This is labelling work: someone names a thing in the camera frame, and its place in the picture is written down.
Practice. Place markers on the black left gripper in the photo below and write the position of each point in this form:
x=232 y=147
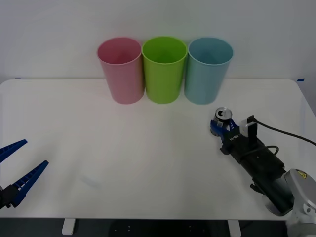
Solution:
x=1 y=197

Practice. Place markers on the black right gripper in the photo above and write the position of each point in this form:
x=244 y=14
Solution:
x=259 y=155

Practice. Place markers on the silver and blue drink can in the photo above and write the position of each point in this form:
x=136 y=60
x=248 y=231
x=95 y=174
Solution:
x=223 y=113

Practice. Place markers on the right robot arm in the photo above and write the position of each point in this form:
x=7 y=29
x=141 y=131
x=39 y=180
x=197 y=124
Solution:
x=291 y=190

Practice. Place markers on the pale blue plastic bin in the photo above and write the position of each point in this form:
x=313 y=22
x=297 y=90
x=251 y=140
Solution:
x=205 y=81

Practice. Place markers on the green plastic bin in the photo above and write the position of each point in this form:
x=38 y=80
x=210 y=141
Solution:
x=163 y=81

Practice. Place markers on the white table leg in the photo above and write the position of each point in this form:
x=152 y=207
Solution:
x=234 y=228
x=68 y=226

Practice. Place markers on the pink plastic bin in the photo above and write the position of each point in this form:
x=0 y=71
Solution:
x=123 y=81

